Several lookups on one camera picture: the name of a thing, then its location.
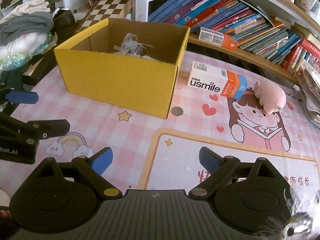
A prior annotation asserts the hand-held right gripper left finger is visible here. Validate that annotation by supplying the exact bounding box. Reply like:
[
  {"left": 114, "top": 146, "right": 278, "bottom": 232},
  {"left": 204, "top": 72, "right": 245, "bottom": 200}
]
[{"left": 31, "top": 147, "right": 123, "bottom": 198}]

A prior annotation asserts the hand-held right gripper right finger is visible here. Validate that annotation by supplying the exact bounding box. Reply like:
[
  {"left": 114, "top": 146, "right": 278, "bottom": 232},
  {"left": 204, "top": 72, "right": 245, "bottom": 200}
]
[{"left": 188, "top": 147, "right": 284, "bottom": 197}]

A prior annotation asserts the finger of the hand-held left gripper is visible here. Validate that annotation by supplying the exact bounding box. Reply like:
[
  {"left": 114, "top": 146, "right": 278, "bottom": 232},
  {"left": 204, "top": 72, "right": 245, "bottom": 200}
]
[
  {"left": 0, "top": 116, "right": 71, "bottom": 145},
  {"left": 0, "top": 87, "right": 39, "bottom": 114}
]

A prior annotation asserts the yellow cardboard box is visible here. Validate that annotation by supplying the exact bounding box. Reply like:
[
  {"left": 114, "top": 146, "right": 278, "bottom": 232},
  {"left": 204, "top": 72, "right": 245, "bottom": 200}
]
[{"left": 54, "top": 17, "right": 190, "bottom": 119}]

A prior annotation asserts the pink checked cartoon mat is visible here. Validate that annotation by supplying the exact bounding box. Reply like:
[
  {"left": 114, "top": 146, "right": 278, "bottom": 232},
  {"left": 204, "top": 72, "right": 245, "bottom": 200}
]
[{"left": 0, "top": 50, "right": 320, "bottom": 240}]

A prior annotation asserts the iridescent plastic bag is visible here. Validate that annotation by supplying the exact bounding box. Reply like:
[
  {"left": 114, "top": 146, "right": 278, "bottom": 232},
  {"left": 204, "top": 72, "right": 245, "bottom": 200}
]
[{"left": 0, "top": 34, "right": 58, "bottom": 70}]

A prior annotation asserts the grey folded garment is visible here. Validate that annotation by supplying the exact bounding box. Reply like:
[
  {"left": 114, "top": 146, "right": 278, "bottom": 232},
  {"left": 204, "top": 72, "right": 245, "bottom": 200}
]
[{"left": 0, "top": 12, "right": 54, "bottom": 47}]

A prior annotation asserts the white orange toothpaste box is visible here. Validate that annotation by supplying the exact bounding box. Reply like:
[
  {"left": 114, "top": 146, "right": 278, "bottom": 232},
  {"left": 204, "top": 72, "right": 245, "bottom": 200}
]
[
  {"left": 187, "top": 61, "right": 248, "bottom": 100},
  {"left": 199, "top": 26, "right": 239, "bottom": 51}
]

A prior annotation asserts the black bag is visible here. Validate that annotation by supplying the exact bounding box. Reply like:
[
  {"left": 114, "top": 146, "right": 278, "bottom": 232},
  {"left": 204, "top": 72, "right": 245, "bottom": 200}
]
[{"left": 51, "top": 9, "right": 77, "bottom": 39}]

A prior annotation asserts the pink pig plush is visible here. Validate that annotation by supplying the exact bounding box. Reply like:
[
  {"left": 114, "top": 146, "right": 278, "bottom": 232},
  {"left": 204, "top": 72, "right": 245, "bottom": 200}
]
[{"left": 252, "top": 80, "right": 287, "bottom": 115}]

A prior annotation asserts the white cloth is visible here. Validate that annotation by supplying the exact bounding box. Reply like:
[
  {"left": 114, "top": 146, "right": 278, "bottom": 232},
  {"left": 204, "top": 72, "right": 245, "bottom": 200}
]
[{"left": 0, "top": 0, "right": 50, "bottom": 22}]

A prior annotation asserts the fluffy silver ornament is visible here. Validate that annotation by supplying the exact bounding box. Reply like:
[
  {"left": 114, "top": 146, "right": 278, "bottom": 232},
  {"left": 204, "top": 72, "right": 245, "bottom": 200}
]
[{"left": 284, "top": 187, "right": 320, "bottom": 240}]

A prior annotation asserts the stack of loose papers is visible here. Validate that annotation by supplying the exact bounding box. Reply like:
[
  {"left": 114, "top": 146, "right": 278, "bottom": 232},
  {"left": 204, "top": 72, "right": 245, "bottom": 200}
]
[{"left": 296, "top": 60, "right": 320, "bottom": 130}]

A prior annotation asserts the brown white chessboard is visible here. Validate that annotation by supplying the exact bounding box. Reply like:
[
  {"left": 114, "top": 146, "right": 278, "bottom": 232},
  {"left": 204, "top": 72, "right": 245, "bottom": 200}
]
[{"left": 76, "top": 0, "right": 133, "bottom": 33}]

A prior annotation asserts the row of colourful books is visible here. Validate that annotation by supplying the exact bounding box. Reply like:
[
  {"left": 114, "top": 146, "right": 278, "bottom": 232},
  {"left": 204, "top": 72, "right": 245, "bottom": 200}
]
[{"left": 147, "top": 0, "right": 320, "bottom": 73}]

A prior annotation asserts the white bookshelf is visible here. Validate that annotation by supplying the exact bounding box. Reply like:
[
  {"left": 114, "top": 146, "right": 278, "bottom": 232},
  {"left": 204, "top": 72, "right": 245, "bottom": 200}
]
[{"left": 0, "top": 0, "right": 320, "bottom": 85}]

